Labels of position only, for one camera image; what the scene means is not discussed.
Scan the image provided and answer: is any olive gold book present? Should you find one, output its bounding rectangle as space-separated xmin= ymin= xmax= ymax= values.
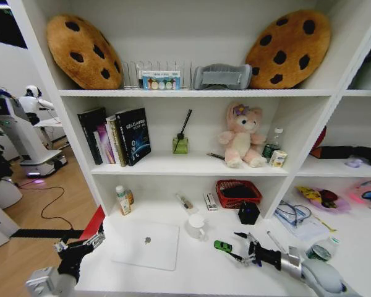
xmin=109 ymin=119 xmax=127 ymax=167

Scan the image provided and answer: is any white humanoid robot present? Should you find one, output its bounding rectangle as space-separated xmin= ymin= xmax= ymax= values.
xmin=18 ymin=85 xmax=55 ymax=126

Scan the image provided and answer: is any green toy car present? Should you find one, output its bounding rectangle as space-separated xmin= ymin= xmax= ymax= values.
xmin=213 ymin=239 xmax=233 ymax=252

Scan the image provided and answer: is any black flat item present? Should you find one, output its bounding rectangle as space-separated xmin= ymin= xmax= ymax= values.
xmin=220 ymin=185 xmax=257 ymax=199

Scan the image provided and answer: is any yellow snack bag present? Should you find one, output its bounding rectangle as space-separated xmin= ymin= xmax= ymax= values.
xmin=295 ymin=185 xmax=324 ymax=205

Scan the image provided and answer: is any white small table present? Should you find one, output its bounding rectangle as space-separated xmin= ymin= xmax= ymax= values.
xmin=33 ymin=118 xmax=70 ymax=150

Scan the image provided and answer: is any purple snack bag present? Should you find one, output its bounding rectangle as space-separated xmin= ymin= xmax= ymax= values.
xmin=309 ymin=189 xmax=352 ymax=213

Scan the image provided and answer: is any thick black book blue print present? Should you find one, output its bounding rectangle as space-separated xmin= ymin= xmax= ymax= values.
xmin=115 ymin=107 xmax=152 ymax=167

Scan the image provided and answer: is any small lilac item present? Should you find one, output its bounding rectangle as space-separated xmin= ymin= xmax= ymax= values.
xmin=344 ymin=157 xmax=364 ymax=169

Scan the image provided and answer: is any small white pen box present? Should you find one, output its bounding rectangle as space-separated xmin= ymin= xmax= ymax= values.
xmin=203 ymin=192 xmax=218 ymax=212

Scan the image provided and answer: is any orange juice bottle white cap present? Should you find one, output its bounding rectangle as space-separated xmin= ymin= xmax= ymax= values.
xmin=115 ymin=185 xmax=133 ymax=217

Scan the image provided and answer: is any pink toy package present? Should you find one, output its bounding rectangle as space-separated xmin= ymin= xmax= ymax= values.
xmin=349 ymin=178 xmax=371 ymax=213

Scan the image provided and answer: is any black floor cable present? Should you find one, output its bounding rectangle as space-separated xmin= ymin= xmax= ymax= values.
xmin=17 ymin=185 xmax=74 ymax=230

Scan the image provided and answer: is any dark wall screen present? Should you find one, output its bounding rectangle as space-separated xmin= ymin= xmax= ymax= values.
xmin=0 ymin=0 xmax=29 ymax=50

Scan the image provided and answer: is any colourful blue card box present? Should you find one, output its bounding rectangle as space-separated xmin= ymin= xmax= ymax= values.
xmin=141 ymin=70 xmax=182 ymax=91

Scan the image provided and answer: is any tall thin black book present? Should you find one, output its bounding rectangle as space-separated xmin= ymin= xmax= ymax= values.
xmin=77 ymin=107 xmax=108 ymax=165

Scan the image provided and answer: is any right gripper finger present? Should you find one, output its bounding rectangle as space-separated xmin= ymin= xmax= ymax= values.
xmin=227 ymin=251 xmax=254 ymax=267
xmin=234 ymin=231 xmax=258 ymax=246

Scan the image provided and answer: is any white round pedestal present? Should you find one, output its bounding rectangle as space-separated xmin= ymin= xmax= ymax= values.
xmin=0 ymin=176 xmax=23 ymax=215

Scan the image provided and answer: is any blue lanyard cord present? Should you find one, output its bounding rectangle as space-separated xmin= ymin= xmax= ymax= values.
xmin=278 ymin=200 xmax=312 ymax=228

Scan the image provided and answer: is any lying green label water bottle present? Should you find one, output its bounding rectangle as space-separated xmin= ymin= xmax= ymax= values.
xmin=305 ymin=236 xmax=339 ymax=263

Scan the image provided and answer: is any round cookie plush pillow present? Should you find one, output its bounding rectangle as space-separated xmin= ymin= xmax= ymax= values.
xmin=46 ymin=14 xmax=124 ymax=90
xmin=245 ymin=9 xmax=332 ymax=90

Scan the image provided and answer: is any black hexagonal box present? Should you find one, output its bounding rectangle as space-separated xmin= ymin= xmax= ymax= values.
xmin=237 ymin=200 xmax=261 ymax=226

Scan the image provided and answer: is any silver pen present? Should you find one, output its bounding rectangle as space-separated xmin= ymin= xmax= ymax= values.
xmin=267 ymin=230 xmax=287 ymax=253

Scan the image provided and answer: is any clear plastic document pouch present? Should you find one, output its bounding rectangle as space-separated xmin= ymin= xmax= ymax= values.
xmin=273 ymin=200 xmax=328 ymax=242

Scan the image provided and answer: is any white wheeled robot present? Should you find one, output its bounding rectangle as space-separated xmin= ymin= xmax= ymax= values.
xmin=0 ymin=82 xmax=67 ymax=179

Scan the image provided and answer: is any small white yellow carton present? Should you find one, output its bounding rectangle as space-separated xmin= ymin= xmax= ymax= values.
xmin=269 ymin=150 xmax=288 ymax=168

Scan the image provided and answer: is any red side panel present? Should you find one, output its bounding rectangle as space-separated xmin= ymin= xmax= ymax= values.
xmin=80 ymin=205 xmax=106 ymax=241

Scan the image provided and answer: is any yellow pencil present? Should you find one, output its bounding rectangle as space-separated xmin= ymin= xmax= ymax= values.
xmin=314 ymin=216 xmax=338 ymax=233

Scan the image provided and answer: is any red mesh basket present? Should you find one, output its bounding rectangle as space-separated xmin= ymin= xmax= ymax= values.
xmin=215 ymin=179 xmax=263 ymax=210

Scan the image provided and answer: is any upright green label water bottle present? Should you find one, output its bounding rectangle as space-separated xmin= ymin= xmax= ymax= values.
xmin=262 ymin=127 xmax=284 ymax=163

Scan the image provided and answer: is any purple book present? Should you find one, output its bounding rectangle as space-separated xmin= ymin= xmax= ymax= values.
xmin=93 ymin=123 xmax=116 ymax=165

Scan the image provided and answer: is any white lidded mug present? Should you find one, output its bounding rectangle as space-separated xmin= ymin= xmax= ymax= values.
xmin=185 ymin=213 xmax=208 ymax=242

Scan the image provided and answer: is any clear acrylic file rack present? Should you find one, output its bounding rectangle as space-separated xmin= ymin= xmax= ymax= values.
xmin=122 ymin=59 xmax=194 ymax=91

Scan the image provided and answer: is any pink rabbit plush toy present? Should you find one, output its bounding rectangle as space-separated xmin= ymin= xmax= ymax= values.
xmin=218 ymin=101 xmax=268 ymax=169

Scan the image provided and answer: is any white shelf unit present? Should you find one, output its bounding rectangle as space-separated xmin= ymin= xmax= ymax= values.
xmin=9 ymin=0 xmax=371 ymax=219

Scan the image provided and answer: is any white spine book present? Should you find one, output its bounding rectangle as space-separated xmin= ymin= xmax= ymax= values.
xmin=106 ymin=115 xmax=119 ymax=165

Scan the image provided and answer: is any green reed diffuser bottle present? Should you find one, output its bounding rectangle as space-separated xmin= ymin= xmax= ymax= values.
xmin=172 ymin=108 xmax=194 ymax=155

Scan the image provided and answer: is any silver laptop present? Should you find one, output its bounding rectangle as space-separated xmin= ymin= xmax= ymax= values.
xmin=111 ymin=220 xmax=181 ymax=272

